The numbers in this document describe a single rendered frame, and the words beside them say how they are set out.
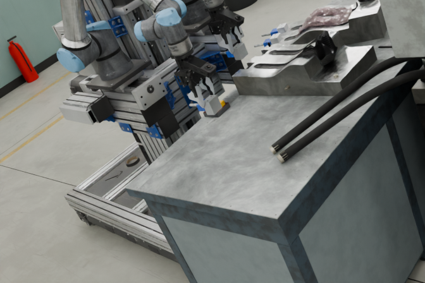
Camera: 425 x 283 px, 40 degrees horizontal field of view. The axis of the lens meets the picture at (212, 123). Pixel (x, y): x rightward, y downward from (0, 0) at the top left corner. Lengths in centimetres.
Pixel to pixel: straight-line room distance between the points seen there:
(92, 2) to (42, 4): 510
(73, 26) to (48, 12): 550
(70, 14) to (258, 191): 99
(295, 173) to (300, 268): 28
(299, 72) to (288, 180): 53
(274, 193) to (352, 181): 34
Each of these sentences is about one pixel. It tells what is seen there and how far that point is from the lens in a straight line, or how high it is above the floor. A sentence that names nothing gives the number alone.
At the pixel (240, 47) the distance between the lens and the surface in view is 246.
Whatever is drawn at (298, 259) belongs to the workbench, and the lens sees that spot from 179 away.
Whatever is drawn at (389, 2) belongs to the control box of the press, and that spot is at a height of 123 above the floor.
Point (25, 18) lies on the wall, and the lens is 765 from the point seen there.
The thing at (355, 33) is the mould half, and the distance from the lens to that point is 248.
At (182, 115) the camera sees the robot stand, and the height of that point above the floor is 72.
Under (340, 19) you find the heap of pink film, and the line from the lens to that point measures 255.
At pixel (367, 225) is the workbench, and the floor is 43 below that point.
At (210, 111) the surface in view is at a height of 92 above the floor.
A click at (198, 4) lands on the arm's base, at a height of 111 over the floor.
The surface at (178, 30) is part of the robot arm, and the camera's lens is 199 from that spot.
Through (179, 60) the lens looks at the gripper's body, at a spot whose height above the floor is 112.
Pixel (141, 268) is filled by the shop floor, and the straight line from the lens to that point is 315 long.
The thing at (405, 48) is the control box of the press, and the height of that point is 110.
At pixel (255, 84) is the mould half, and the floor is 85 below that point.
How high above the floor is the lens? 176
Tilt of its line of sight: 25 degrees down
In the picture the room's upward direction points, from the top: 24 degrees counter-clockwise
